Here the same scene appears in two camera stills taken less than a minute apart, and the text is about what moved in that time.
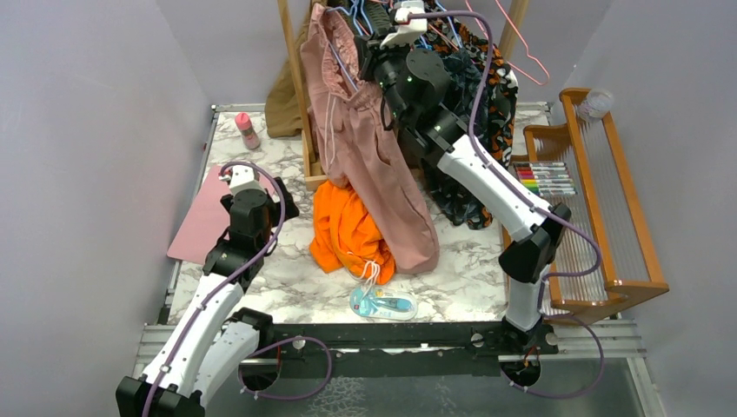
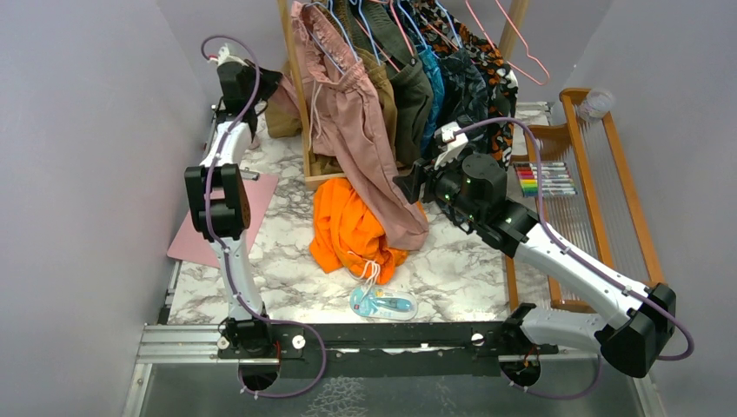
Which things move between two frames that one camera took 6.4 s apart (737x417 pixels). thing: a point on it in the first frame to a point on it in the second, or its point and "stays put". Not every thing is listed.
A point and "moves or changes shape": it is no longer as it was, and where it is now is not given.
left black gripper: (290, 209) to (268, 80)
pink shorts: (358, 143) moves or changes shape
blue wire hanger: (352, 11) to (323, 49)
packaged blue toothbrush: (381, 304) stays put
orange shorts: (345, 232) stays put
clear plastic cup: (596, 104) stays put
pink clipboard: (206, 221) stays put
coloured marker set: (546, 178) stays put
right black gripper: (368, 49) to (422, 172)
